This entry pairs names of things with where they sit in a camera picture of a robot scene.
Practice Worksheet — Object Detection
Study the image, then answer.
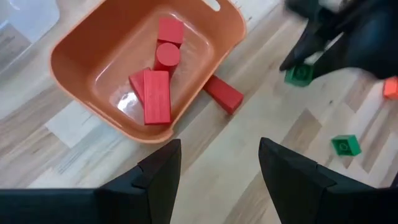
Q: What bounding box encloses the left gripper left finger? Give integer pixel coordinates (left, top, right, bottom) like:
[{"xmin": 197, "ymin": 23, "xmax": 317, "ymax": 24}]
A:
[{"xmin": 98, "ymin": 138, "xmax": 182, "ymax": 224}]

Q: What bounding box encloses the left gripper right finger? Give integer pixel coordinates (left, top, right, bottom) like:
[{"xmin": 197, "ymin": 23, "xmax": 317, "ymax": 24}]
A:
[{"xmin": 258, "ymin": 137, "xmax": 374, "ymax": 224}]

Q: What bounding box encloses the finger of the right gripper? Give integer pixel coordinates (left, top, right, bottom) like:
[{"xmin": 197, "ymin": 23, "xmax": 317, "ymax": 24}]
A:
[
  {"xmin": 312, "ymin": 18, "xmax": 398, "ymax": 79},
  {"xmin": 279, "ymin": 22, "xmax": 341, "ymax": 72}
]

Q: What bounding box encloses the green plastic brick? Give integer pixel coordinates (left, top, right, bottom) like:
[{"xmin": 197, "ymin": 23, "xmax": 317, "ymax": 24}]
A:
[
  {"xmin": 284, "ymin": 63, "xmax": 315, "ymax": 88},
  {"xmin": 330, "ymin": 134, "xmax": 363, "ymax": 157}
]

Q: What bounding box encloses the red wooden arch block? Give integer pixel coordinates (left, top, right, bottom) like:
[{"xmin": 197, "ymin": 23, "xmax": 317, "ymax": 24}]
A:
[{"xmin": 128, "ymin": 67, "xmax": 152, "ymax": 105}]

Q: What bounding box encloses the red wooden cylinder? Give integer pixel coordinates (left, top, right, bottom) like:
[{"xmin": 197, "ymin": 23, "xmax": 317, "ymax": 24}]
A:
[{"xmin": 154, "ymin": 42, "xmax": 182, "ymax": 77}]

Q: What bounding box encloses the orange plastic brick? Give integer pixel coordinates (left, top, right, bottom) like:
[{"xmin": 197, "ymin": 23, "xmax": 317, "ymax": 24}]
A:
[{"xmin": 382, "ymin": 76, "xmax": 398, "ymax": 101}]

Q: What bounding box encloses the orange plastic bin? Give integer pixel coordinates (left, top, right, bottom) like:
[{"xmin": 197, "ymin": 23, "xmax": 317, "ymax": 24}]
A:
[{"xmin": 49, "ymin": 0, "xmax": 248, "ymax": 144}]

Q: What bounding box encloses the clear plastic bin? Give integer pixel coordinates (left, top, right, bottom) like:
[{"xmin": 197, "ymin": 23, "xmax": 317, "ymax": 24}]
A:
[{"xmin": 0, "ymin": 0, "xmax": 60, "ymax": 74}]

